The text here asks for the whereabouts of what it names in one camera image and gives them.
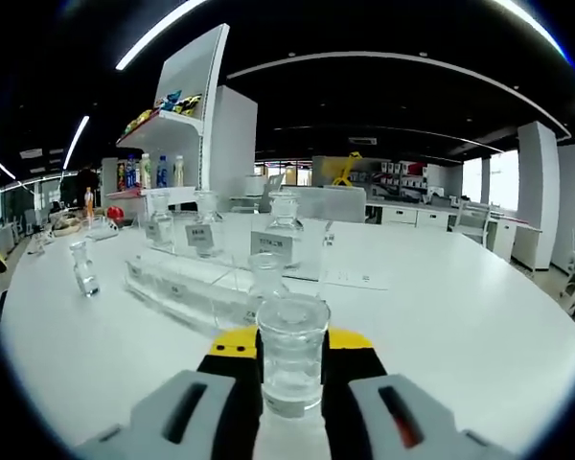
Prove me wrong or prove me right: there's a display rack of boxes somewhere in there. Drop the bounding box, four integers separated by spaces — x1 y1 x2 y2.
371 160 430 197

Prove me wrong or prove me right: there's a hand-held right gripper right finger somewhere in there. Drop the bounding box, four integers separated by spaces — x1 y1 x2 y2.
320 327 517 460

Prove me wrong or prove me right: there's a pile of snack packets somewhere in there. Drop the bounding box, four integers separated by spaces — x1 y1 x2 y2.
124 90 203 135

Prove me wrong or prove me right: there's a white paper sheet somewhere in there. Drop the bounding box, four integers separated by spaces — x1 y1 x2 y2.
325 267 389 291

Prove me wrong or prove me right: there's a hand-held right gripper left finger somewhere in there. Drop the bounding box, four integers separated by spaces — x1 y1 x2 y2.
76 325 263 460

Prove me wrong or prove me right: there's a white mesh panel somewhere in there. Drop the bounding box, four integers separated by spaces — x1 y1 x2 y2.
296 185 368 224

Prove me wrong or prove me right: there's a grey office chair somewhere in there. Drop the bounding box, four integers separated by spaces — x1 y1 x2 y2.
261 172 287 197

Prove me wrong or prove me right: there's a white cabinet row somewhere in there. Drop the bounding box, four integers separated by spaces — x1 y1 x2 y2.
366 198 542 269

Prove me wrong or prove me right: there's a white display shelf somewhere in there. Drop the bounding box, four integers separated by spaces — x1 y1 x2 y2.
105 23 231 215

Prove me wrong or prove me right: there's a shallow brown basket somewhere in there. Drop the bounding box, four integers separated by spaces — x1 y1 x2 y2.
52 213 85 236

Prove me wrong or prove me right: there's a clear acrylic reagent rack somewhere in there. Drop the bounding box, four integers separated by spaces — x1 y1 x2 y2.
124 210 339 336

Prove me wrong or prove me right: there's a white mesh chair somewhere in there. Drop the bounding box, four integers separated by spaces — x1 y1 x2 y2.
452 200 495 245

